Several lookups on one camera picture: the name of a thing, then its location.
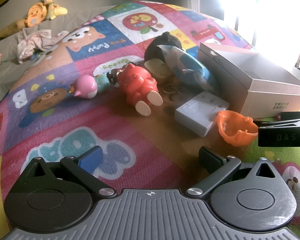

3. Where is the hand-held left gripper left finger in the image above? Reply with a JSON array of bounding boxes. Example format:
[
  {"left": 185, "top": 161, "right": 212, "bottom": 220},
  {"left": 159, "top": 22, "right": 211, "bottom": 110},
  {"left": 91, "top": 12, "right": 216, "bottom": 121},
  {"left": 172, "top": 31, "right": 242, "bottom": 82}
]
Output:
[{"left": 19, "top": 145, "right": 117, "bottom": 198}]

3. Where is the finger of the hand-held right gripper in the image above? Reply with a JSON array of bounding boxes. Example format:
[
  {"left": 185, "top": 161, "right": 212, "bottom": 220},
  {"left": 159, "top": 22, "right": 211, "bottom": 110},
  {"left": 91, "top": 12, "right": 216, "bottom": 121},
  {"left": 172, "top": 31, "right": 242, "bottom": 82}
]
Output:
[
  {"left": 258, "top": 124, "right": 300, "bottom": 147},
  {"left": 252, "top": 111, "right": 300, "bottom": 128}
]

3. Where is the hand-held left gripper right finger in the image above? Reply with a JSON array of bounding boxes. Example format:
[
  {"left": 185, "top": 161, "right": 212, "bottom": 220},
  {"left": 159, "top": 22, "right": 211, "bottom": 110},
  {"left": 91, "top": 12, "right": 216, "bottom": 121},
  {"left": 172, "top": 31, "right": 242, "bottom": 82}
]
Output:
[{"left": 187, "top": 146, "right": 283, "bottom": 199}]

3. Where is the white cardboard box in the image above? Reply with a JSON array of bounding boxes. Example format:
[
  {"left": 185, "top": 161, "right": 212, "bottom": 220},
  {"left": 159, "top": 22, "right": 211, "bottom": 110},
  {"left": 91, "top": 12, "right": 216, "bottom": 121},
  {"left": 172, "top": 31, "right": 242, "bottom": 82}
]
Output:
[{"left": 197, "top": 42, "right": 300, "bottom": 118}]

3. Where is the beige rounded toy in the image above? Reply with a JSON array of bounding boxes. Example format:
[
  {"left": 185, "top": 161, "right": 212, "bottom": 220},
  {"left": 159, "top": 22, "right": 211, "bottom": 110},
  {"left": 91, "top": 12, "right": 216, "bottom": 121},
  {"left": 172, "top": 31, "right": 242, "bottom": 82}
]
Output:
[{"left": 144, "top": 59, "right": 173, "bottom": 85}]

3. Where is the black plush toy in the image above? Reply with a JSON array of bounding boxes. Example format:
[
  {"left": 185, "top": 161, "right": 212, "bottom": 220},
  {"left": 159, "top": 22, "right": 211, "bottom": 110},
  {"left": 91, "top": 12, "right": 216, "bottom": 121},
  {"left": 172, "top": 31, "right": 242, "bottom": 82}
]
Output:
[{"left": 144, "top": 32, "right": 183, "bottom": 63}]

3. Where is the orange plastic shell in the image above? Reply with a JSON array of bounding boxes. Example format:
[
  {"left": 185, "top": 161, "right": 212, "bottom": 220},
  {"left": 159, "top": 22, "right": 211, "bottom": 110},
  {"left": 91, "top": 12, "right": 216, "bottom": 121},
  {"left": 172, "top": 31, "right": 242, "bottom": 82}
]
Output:
[{"left": 217, "top": 110, "right": 258, "bottom": 147}]

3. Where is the colourful printed blanket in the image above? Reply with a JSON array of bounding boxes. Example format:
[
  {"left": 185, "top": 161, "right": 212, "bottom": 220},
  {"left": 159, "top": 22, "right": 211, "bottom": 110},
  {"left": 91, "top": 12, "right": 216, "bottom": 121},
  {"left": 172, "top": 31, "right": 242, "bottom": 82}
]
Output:
[{"left": 0, "top": 0, "right": 300, "bottom": 230}]

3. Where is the white power adapter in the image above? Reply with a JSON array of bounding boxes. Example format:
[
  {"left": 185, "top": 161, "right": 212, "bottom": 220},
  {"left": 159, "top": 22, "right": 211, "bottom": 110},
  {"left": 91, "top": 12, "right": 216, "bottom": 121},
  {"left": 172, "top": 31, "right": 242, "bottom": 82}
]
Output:
[{"left": 174, "top": 91, "right": 230, "bottom": 137}]

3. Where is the pink round toy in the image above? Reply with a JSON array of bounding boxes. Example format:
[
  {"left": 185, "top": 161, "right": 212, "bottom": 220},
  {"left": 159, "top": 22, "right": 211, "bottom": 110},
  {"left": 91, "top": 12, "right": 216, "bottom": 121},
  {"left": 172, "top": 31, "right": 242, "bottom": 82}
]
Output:
[{"left": 71, "top": 75, "right": 98, "bottom": 100}]

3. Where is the teal small figure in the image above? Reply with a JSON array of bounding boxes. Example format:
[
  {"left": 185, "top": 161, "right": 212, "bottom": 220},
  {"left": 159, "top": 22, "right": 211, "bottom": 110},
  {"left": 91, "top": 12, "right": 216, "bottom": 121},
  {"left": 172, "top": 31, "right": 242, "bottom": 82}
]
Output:
[{"left": 94, "top": 74, "right": 113, "bottom": 92}]

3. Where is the red pig figure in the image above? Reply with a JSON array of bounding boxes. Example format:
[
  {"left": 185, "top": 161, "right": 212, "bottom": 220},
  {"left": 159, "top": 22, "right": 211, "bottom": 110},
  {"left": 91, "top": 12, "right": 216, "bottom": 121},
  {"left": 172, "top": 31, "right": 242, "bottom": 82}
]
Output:
[{"left": 117, "top": 64, "right": 163, "bottom": 117}]

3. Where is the blue white pouch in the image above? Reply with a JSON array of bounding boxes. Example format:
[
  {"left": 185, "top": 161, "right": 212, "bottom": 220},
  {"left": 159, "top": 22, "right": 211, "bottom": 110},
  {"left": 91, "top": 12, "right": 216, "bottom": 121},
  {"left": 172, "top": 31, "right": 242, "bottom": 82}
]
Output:
[{"left": 158, "top": 44, "right": 219, "bottom": 94}]

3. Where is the grey bed sheet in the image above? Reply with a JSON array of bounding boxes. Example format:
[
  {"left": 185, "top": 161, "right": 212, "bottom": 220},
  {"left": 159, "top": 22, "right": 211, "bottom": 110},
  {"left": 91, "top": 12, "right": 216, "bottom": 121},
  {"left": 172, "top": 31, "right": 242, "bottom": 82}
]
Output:
[{"left": 0, "top": 5, "right": 110, "bottom": 102}]

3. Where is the pink white crumpled cloth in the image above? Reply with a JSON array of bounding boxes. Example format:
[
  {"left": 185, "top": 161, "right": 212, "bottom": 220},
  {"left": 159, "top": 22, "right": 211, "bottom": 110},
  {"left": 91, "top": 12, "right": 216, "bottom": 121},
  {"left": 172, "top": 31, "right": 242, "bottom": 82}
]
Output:
[{"left": 17, "top": 29, "right": 69, "bottom": 64}]

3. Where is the mustard cushion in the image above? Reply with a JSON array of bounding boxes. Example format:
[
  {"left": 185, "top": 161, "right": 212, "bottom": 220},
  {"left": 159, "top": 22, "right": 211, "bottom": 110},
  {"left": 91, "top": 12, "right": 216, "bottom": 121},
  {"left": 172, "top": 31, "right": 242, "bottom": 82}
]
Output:
[{"left": 0, "top": 17, "right": 25, "bottom": 46}]

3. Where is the orange tiger plush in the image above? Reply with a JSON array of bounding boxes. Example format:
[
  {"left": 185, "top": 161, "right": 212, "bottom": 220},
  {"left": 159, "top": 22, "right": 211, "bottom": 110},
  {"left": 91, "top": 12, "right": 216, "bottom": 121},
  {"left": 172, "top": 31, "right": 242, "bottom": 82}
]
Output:
[{"left": 24, "top": 2, "right": 52, "bottom": 28}]

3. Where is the black small keychain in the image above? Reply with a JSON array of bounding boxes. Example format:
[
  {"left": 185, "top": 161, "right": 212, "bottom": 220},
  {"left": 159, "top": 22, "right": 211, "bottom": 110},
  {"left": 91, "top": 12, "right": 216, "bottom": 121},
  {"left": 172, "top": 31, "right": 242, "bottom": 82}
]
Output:
[{"left": 106, "top": 71, "right": 119, "bottom": 88}]

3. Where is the metal key ring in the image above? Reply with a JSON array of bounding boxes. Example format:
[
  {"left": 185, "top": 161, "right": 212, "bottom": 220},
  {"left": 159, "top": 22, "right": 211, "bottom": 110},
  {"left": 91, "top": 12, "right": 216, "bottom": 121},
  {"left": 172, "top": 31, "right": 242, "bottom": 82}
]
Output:
[{"left": 162, "top": 85, "right": 178, "bottom": 95}]

